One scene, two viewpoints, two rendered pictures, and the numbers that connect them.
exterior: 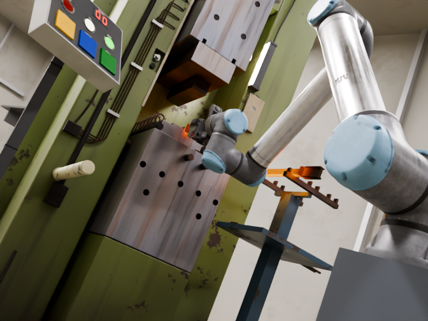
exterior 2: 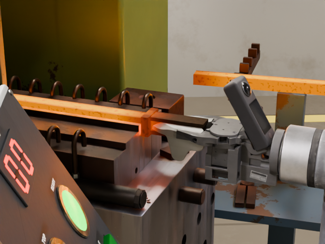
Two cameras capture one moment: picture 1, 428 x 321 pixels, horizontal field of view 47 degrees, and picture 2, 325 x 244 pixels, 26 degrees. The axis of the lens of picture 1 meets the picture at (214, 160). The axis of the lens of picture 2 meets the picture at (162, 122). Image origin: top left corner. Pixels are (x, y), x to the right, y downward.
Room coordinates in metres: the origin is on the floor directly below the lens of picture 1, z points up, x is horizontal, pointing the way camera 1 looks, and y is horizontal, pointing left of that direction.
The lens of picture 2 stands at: (1.13, 0.88, 1.43)
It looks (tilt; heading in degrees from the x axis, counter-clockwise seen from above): 22 degrees down; 315
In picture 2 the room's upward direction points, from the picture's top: straight up
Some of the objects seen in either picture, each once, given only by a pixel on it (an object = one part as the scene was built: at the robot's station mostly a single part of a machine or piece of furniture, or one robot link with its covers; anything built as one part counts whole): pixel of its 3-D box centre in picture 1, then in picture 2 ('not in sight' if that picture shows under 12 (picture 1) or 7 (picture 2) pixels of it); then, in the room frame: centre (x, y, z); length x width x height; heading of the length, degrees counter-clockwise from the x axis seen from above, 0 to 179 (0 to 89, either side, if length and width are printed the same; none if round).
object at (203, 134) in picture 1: (206, 130); (244, 150); (1.76, 0.07, 0.97); 0.12 x 0.08 x 0.09; 24
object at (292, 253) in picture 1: (274, 245); (285, 179); (1.97, -0.36, 0.70); 0.40 x 0.30 x 0.02; 120
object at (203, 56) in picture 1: (192, 73); not in sight; (2.10, 0.25, 1.32); 0.42 x 0.20 x 0.10; 24
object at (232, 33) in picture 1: (220, 35); not in sight; (2.12, 0.21, 1.56); 0.42 x 0.39 x 0.40; 24
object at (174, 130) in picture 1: (162, 141); (28, 131); (2.10, 0.25, 0.96); 0.42 x 0.20 x 0.09; 24
